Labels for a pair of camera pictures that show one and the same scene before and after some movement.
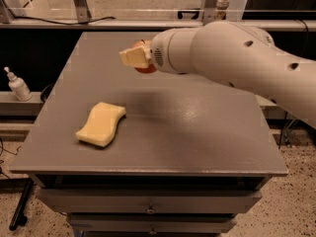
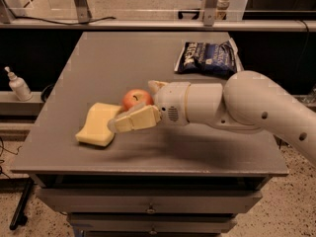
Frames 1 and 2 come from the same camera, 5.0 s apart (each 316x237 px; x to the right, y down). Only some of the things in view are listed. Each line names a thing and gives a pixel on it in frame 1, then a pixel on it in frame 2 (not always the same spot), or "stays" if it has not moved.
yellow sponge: [102, 124] stays
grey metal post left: [83, 13] stays
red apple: [151, 65] -> [136, 97]
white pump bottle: [19, 86] stays
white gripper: [160, 52] -> [172, 100]
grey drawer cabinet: [191, 153] stays
